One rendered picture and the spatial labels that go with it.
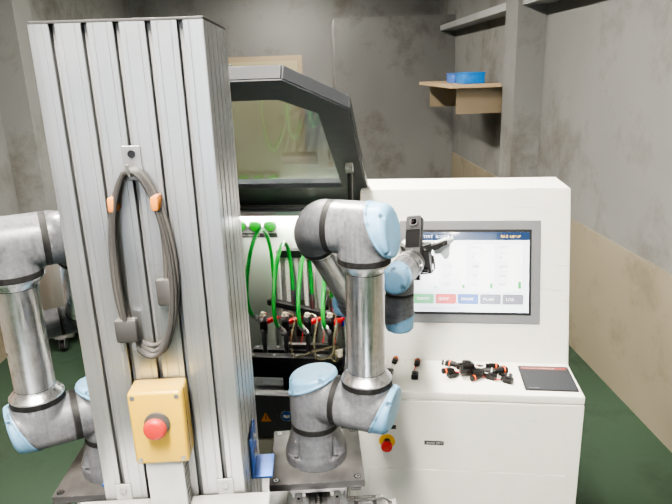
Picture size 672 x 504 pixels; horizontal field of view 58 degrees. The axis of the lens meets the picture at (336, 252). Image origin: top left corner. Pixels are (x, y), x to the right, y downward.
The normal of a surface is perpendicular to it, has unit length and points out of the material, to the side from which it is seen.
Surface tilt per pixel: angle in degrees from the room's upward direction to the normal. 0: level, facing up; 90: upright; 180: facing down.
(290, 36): 90
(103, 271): 90
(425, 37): 90
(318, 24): 90
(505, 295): 76
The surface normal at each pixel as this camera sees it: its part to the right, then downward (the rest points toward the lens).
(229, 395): 0.04, 0.29
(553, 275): -0.12, 0.05
